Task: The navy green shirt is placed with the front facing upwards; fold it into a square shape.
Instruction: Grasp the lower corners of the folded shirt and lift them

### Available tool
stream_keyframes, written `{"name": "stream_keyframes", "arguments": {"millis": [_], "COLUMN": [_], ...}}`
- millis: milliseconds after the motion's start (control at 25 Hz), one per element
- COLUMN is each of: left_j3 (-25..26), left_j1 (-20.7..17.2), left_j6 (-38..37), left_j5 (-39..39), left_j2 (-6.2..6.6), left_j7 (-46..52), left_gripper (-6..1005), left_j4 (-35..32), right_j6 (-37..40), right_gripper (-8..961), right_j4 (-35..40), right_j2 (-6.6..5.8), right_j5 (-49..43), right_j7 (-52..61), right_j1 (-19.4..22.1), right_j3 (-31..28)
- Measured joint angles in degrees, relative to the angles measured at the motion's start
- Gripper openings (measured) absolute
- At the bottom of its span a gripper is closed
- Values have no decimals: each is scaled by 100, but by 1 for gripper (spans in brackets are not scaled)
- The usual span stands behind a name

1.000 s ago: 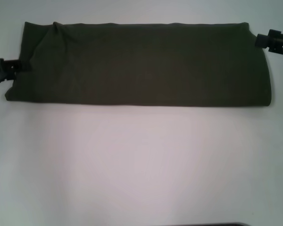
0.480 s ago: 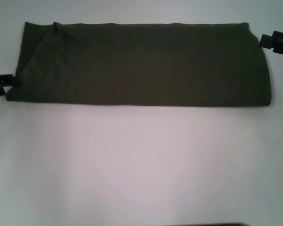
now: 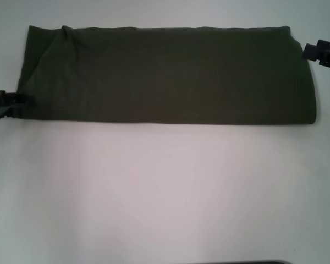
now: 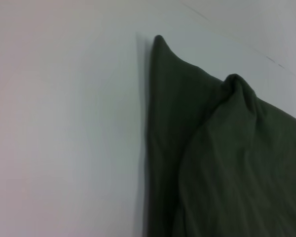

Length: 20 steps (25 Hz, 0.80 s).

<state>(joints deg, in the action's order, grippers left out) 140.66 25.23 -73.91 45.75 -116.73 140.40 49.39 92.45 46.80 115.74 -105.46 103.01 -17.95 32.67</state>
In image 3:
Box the dark green FREE t-shirt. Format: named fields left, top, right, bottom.
left=16, top=24, right=317, bottom=126

